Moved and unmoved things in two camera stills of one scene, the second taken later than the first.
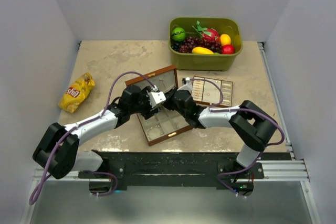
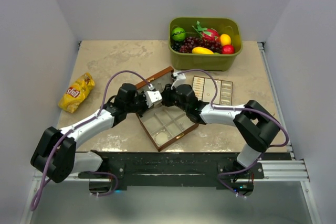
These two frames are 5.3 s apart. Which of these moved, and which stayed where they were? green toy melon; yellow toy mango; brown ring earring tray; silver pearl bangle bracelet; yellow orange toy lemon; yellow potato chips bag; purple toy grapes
Moved: silver pearl bangle bracelet
Stayed: yellow toy mango; yellow orange toy lemon; green toy melon; purple toy grapes; brown ring earring tray; yellow potato chips bag
